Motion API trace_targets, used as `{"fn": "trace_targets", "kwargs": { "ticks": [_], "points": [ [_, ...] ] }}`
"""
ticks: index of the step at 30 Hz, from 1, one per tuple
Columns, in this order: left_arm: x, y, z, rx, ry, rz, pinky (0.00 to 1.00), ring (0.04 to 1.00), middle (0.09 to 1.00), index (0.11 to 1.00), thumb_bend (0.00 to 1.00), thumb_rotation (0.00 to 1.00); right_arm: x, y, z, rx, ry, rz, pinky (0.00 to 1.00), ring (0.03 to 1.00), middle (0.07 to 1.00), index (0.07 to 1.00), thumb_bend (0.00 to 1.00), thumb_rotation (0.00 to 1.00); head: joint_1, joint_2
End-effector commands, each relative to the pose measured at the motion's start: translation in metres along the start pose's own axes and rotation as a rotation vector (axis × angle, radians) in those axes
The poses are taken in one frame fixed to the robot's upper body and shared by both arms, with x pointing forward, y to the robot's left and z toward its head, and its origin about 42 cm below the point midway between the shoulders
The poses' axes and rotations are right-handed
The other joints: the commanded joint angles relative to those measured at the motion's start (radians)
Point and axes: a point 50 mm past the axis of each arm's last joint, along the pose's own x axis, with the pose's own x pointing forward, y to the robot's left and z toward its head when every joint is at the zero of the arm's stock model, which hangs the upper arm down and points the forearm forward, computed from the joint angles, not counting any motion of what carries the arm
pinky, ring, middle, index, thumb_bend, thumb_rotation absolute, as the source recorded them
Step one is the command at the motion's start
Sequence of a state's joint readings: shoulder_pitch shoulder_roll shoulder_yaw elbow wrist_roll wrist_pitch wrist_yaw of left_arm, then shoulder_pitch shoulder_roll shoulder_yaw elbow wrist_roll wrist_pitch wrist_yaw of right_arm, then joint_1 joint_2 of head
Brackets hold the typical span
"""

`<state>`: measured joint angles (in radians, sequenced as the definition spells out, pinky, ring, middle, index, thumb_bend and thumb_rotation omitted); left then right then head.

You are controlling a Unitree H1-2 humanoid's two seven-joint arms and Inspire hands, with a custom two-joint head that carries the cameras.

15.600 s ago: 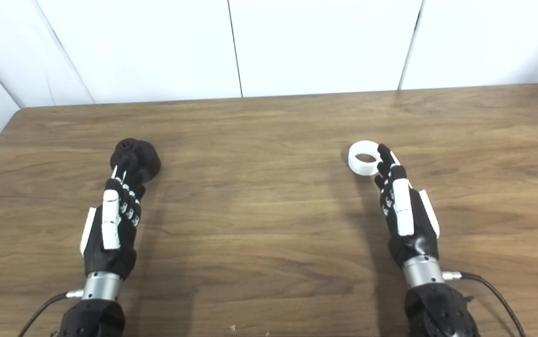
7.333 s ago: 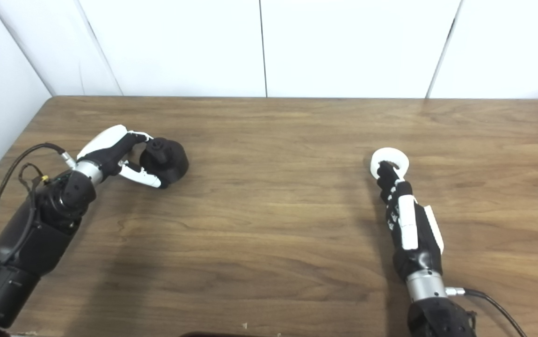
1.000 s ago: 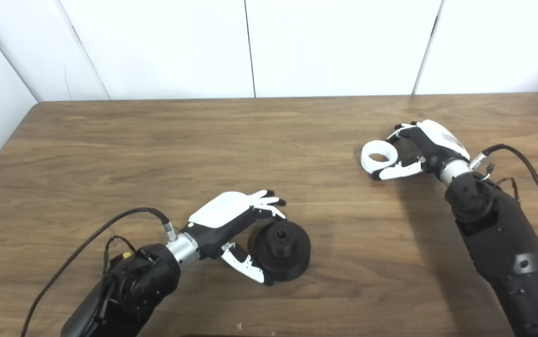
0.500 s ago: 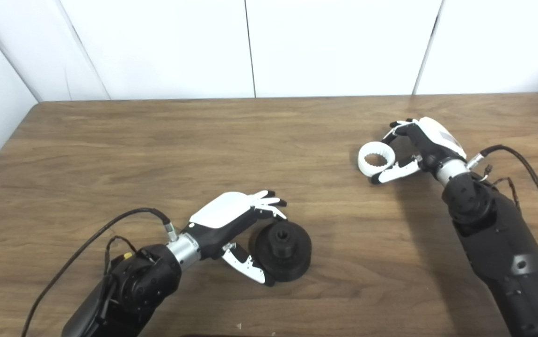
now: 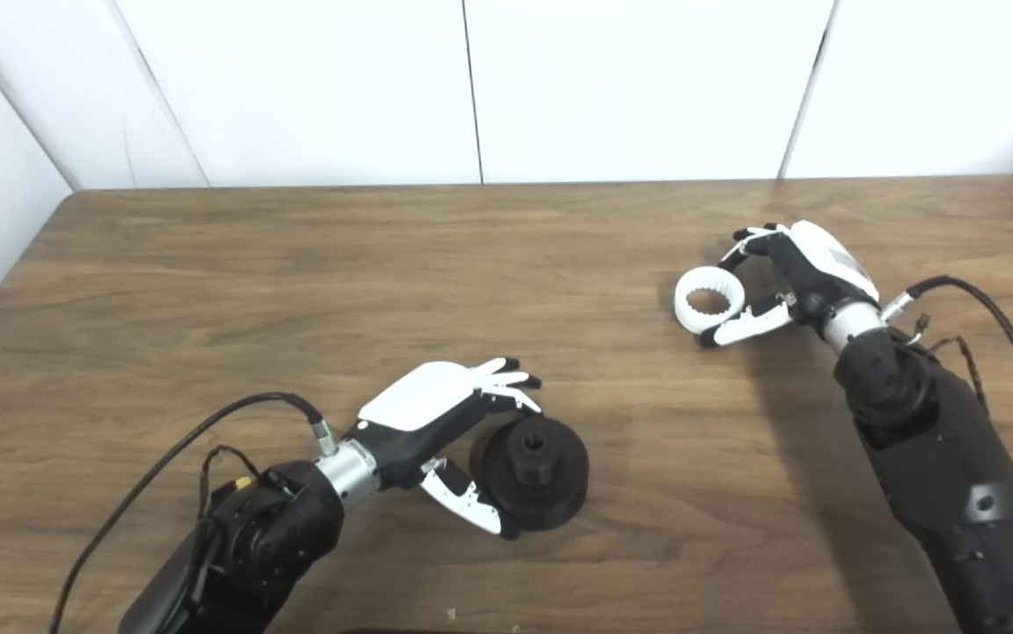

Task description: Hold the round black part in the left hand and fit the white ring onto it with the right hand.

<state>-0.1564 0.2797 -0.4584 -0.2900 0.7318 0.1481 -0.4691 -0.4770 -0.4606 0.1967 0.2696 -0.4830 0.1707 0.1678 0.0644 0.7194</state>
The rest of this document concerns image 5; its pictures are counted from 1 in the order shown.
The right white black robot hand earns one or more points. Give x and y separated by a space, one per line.
824 264

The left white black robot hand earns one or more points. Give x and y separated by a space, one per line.
427 396

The round black stepped part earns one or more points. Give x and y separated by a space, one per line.
555 489

